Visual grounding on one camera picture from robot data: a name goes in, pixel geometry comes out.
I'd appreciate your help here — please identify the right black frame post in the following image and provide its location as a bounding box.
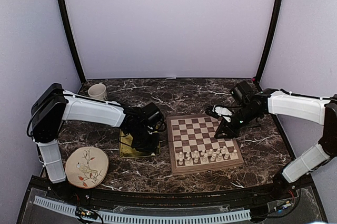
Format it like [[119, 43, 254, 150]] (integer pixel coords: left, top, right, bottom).
[[254, 0, 282, 85]]

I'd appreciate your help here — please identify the cream ceramic mug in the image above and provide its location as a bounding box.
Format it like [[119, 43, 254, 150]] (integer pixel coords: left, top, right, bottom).
[[87, 83, 107, 101]]

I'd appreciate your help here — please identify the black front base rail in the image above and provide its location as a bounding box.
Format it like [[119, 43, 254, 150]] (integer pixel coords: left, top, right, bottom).
[[26, 175, 314, 211]]

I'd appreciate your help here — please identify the wooden chess board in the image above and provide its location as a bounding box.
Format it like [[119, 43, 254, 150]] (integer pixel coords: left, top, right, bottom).
[[166, 114, 244, 175]]

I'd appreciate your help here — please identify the grey slotted cable duct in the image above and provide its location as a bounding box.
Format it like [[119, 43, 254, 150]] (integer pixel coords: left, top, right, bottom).
[[33, 196, 251, 223]]

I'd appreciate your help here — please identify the white knight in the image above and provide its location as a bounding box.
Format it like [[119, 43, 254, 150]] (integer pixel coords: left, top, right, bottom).
[[224, 153, 230, 160], [185, 157, 192, 165]]

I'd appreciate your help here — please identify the left black frame post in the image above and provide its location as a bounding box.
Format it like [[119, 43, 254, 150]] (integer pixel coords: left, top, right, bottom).
[[57, 0, 86, 84]]

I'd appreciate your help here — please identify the white chess queen piece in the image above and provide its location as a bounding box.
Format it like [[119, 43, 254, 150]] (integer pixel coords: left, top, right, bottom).
[[210, 152, 217, 162]]

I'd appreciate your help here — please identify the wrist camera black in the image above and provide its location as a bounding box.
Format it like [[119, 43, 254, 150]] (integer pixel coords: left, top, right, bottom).
[[230, 81, 254, 105], [141, 102, 163, 126]]

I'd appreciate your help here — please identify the black frame post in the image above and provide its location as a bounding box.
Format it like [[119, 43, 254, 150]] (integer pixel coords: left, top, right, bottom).
[[254, 0, 282, 85], [57, 0, 86, 84]]

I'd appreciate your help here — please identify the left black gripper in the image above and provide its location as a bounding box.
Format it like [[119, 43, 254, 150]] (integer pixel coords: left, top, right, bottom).
[[128, 125, 160, 153]]

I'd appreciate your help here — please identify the white bishop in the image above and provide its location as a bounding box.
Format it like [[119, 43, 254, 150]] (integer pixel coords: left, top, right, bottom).
[[216, 153, 223, 162], [194, 154, 199, 163]]

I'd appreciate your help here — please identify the gold metal tray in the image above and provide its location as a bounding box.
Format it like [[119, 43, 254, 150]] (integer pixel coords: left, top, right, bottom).
[[119, 130, 161, 158]]

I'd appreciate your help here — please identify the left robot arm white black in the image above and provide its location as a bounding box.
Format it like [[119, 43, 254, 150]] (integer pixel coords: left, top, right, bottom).
[[26, 83, 167, 201]]

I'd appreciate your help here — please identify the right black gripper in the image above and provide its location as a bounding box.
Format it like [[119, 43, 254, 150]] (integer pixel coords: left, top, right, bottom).
[[215, 105, 261, 139]]

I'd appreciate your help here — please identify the round bird painted plate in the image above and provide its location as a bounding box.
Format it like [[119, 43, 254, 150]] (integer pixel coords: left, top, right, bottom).
[[65, 147, 110, 189]]

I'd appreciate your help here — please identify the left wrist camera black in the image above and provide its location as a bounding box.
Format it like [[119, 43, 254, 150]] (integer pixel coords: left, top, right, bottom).
[[141, 102, 163, 126]]

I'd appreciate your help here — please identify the white chess king piece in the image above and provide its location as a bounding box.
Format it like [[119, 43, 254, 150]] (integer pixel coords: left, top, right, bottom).
[[201, 153, 209, 164]]

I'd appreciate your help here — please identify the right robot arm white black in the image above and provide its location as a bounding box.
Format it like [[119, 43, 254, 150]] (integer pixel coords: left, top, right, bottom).
[[205, 82, 336, 200]]

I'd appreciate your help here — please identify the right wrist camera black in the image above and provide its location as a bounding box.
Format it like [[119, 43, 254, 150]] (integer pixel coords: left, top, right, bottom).
[[230, 81, 254, 105]]

